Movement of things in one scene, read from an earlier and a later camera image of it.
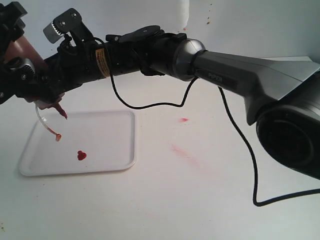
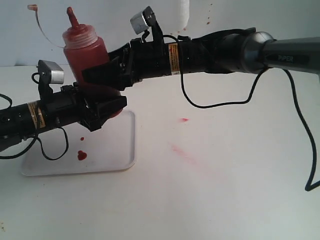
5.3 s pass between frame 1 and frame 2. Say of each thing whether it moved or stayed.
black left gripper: moved
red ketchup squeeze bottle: moved
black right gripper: moved
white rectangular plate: stayed
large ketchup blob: stayed
